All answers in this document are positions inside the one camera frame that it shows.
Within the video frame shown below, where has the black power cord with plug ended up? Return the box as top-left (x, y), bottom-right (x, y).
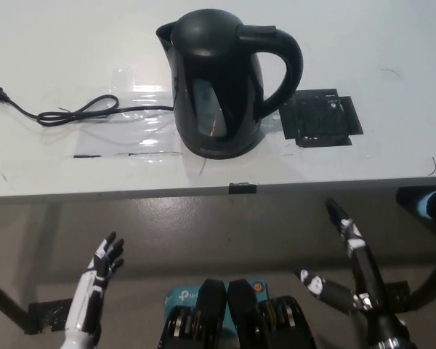
top-left (0, 86), bottom-right (177, 128)

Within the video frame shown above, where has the teal router box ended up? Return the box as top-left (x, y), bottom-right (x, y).
top-left (163, 278), bottom-right (270, 330)

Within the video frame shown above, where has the black electric kettle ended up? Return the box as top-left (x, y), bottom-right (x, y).
top-left (155, 9), bottom-right (304, 154)

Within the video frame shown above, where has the black tape square patch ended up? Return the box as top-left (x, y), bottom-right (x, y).
top-left (278, 87), bottom-right (364, 149)

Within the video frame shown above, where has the clear plastic tape sheet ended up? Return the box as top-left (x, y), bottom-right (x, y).
top-left (71, 65), bottom-right (185, 159)

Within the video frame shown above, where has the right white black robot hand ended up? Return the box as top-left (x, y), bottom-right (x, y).
top-left (299, 198), bottom-right (387, 314)

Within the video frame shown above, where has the small black tape strip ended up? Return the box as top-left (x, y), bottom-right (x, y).
top-left (227, 182), bottom-right (257, 195)

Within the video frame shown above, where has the black table leg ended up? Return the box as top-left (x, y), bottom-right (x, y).
top-left (408, 232), bottom-right (436, 314)
top-left (0, 271), bottom-right (36, 334)

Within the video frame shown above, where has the person's blue shoe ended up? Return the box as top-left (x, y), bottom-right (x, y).
top-left (395, 187), bottom-right (436, 221)

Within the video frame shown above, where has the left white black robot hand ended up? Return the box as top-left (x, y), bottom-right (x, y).
top-left (65, 231), bottom-right (126, 334)

